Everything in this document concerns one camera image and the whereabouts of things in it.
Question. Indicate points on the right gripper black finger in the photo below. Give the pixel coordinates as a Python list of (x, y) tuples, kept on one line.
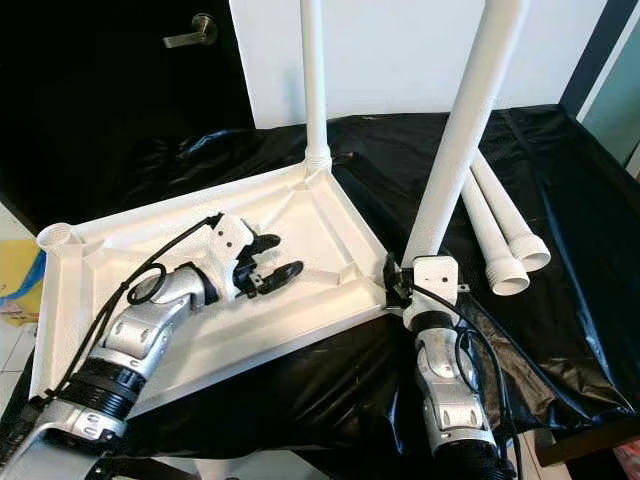
[(395, 280)]

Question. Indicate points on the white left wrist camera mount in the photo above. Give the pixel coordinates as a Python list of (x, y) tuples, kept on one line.
[(238, 238)]

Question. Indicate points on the black door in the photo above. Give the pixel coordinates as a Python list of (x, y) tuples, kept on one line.
[(90, 100)]

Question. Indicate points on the black plastic table cover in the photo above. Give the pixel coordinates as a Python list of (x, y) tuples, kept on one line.
[(580, 330)]

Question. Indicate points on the white plastic table leg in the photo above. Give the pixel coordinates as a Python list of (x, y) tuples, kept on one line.
[(515, 225), (465, 130), (495, 250), (315, 90)]

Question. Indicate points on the white plastic table top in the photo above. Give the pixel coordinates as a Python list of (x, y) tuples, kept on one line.
[(320, 240)]

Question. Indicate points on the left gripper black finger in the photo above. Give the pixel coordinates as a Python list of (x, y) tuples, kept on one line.
[(268, 243), (285, 277)]

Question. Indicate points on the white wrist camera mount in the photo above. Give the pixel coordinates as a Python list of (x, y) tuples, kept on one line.
[(238, 238), (435, 280)]

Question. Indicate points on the yellow box with blue band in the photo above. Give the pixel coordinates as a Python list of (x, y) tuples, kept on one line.
[(20, 285)]

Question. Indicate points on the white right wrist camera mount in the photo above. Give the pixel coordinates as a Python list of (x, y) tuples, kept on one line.
[(435, 280)]

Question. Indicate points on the dark grey wall post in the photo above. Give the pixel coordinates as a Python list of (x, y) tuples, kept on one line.
[(600, 55)]

